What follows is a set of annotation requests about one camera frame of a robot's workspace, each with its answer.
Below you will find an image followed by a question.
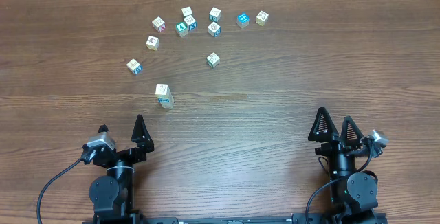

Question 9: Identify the wooden block red side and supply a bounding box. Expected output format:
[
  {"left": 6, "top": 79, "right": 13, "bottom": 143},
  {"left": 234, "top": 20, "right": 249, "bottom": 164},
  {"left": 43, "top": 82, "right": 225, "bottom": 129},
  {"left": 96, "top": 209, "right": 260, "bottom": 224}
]
[{"left": 152, "top": 16, "right": 166, "bottom": 32}]

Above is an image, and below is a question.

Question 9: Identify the green letter L block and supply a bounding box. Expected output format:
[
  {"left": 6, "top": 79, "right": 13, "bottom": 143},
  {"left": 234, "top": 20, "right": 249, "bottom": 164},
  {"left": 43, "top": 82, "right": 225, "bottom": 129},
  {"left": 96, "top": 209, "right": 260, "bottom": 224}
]
[{"left": 160, "top": 99, "right": 174, "bottom": 109}]

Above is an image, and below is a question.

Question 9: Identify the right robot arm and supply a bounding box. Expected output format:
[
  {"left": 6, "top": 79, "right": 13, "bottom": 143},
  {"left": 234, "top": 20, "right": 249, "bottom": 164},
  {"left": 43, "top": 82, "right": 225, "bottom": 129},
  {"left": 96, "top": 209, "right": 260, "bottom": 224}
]
[{"left": 305, "top": 107, "right": 389, "bottom": 223}]

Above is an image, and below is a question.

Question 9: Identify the wooden block green edge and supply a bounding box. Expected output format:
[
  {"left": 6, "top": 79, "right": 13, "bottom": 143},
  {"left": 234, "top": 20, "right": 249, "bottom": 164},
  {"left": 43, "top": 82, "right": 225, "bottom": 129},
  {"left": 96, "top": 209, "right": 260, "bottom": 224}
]
[{"left": 206, "top": 52, "right": 220, "bottom": 68}]

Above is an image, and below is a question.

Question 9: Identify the wooden block teal side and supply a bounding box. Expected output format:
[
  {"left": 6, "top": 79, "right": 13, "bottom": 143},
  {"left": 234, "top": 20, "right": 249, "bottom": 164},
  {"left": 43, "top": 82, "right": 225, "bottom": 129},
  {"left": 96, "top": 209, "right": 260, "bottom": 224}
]
[{"left": 209, "top": 7, "right": 221, "bottom": 23}]

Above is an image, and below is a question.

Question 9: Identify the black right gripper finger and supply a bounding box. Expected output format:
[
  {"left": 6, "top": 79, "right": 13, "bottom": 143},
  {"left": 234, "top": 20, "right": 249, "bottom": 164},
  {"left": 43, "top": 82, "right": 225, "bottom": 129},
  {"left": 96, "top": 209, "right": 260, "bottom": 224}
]
[
  {"left": 308, "top": 107, "right": 339, "bottom": 143},
  {"left": 341, "top": 116, "right": 364, "bottom": 147}
]

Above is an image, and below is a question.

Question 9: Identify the wooden block blue side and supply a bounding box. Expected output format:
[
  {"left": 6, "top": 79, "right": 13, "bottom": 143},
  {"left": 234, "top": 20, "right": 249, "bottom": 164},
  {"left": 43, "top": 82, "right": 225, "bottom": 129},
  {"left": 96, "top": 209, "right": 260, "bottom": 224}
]
[{"left": 208, "top": 22, "right": 221, "bottom": 37}]

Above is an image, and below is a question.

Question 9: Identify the plain wooden block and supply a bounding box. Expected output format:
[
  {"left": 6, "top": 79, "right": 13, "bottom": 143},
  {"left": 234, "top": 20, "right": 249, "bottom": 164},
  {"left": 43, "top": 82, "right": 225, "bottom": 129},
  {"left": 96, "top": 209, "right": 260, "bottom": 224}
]
[{"left": 181, "top": 7, "right": 193, "bottom": 17}]

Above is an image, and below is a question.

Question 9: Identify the wooden block blue corner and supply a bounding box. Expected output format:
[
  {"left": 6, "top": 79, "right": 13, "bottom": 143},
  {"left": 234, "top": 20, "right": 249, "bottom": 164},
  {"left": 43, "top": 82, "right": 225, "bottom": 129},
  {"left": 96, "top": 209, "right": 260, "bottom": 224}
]
[{"left": 126, "top": 58, "right": 143, "bottom": 75}]

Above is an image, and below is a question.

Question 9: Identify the wooden block blue base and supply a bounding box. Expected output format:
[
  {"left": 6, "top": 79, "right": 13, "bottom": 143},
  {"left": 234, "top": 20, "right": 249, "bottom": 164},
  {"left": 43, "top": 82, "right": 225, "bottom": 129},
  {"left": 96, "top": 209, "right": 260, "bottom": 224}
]
[{"left": 157, "top": 94, "right": 175, "bottom": 103}]

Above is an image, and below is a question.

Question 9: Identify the blue top block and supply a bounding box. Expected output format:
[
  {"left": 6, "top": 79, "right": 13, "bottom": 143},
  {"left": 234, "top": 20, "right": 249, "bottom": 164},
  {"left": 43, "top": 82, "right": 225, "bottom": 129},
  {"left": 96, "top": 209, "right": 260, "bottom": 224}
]
[{"left": 236, "top": 13, "right": 250, "bottom": 29}]

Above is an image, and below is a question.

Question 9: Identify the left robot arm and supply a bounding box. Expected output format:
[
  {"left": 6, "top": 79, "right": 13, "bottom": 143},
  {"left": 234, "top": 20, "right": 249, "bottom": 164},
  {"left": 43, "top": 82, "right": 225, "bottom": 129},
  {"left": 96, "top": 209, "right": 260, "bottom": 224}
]
[{"left": 80, "top": 115, "right": 154, "bottom": 224}]

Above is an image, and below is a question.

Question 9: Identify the wooden block blue X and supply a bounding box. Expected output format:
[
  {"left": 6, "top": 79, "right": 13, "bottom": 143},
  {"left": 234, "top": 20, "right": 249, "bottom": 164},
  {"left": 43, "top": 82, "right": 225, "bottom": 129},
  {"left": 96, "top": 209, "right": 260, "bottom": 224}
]
[{"left": 184, "top": 15, "right": 197, "bottom": 31}]

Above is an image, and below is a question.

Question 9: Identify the wooden block yellow side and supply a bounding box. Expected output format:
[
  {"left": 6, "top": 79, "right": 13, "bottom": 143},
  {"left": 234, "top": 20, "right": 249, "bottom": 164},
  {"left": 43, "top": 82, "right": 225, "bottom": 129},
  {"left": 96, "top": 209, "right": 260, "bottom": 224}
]
[{"left": 256, "top": 10, "right": 269, "bottom": 26}]

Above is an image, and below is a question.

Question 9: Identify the green number 4 block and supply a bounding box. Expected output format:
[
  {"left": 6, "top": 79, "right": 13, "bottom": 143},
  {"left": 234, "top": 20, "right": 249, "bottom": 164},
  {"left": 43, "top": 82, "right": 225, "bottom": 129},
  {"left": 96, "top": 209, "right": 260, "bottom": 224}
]
[{"left": 175, "top": 22, "right": 188, "bottom": 37}]

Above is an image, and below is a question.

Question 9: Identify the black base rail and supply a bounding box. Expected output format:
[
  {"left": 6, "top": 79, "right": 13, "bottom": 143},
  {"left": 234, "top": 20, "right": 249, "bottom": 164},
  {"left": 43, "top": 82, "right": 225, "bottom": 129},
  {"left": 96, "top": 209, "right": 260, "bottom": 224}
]
[{"left": 82, "top": 212, "right": 388, "bottom": 224}]

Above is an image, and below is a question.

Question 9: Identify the wooden block acorn picture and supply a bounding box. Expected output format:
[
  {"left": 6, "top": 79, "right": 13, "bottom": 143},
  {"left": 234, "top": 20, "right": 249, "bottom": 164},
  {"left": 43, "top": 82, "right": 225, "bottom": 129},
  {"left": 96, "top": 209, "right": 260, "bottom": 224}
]
[{"left": 146, "top": 36, "right": 160, "bottom": 51}]

